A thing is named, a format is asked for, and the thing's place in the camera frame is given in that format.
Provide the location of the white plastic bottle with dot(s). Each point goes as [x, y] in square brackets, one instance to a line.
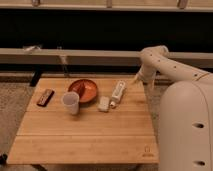
[117, 93]

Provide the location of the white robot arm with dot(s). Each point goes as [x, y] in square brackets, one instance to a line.
[185, 128]

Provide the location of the orange ceramic bowl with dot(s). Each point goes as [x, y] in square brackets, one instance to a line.
[85, 88]

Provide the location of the small white box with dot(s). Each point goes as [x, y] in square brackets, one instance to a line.
[103, 105]

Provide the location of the white plastic cup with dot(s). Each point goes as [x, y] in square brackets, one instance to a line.
[70, 101]

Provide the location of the wooden folding table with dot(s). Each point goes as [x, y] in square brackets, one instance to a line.
[50, 135]

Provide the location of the black table leg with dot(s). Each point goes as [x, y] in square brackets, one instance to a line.
[37, 75]

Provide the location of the upper grey shelf rail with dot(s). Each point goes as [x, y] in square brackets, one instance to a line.
[116, 5]

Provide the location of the grey shelf rail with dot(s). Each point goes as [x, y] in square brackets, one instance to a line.
[116, 5]
[95, 57]

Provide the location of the lower grey shelf rail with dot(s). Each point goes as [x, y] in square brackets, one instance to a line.
[95, 57]

